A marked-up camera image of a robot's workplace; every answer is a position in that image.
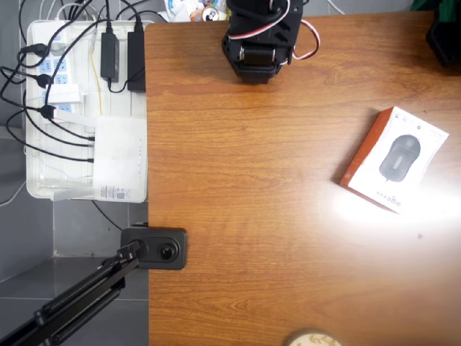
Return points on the white power strip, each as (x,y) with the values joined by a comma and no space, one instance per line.
(61,66)

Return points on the wide black power adapter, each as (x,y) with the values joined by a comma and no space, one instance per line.
(136,61)

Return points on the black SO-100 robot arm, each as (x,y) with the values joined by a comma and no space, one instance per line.
(263,32)

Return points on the black leader arm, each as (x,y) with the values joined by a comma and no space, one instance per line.
(444,43)

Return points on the orange white mouse box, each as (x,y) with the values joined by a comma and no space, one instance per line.
(396,158)

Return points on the white plug adapter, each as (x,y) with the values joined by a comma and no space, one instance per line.
(65,93)

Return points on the green table clamp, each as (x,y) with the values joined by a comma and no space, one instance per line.
(446,9)

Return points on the black stand clamp base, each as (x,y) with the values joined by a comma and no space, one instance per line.
(180,259)

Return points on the round wooden coaster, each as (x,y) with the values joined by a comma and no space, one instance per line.
(313,340)

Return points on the white router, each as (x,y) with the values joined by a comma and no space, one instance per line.
(119,158)

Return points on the colourful printed packaging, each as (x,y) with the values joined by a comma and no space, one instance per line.
(180,9)

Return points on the slim black power adapter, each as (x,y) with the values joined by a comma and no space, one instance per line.
(109,54)

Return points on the metal drink can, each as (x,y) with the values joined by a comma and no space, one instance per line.
(210,14)

